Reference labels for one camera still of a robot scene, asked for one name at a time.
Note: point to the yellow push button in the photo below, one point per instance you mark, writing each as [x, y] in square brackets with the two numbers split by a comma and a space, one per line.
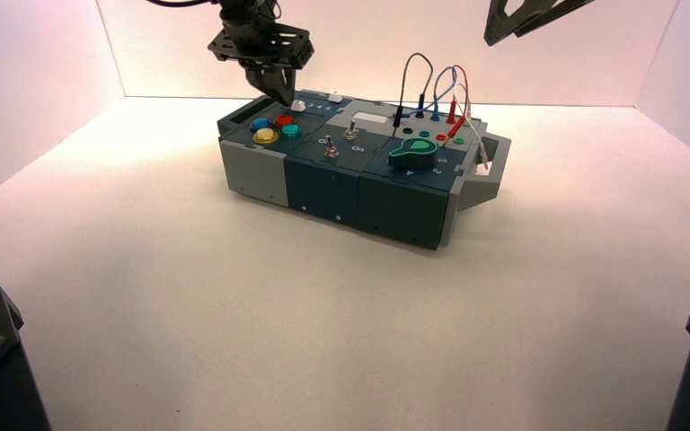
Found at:
[265, 136]

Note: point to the white display panel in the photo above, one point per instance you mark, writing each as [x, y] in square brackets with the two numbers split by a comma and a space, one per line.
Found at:
[370, 117]

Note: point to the metal toggle switch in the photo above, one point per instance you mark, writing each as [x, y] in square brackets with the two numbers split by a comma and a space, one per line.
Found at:
[331, 149]
[351, 131]

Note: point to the blue and grey control box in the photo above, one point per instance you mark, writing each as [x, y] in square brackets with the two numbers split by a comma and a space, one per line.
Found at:
[321, 184]

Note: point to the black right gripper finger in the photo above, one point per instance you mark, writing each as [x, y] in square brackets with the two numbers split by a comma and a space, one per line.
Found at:
[494, 27]
[550, 16]

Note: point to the red push button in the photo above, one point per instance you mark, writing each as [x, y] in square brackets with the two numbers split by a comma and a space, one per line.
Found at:
[284, 120]

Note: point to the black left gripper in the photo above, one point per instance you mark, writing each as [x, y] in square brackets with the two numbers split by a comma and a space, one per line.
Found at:
[261, 44]

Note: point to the green rotary knob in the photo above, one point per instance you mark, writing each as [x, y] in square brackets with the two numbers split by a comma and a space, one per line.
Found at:
[413, 154]

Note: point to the blue push button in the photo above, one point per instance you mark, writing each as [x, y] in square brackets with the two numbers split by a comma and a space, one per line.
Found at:
[260, 124]

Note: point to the white slider knob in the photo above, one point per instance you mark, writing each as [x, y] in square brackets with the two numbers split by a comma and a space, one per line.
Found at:
[298, 106]
[335, 97]

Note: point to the teal push button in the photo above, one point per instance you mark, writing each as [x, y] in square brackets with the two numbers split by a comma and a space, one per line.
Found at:
[290, 131]

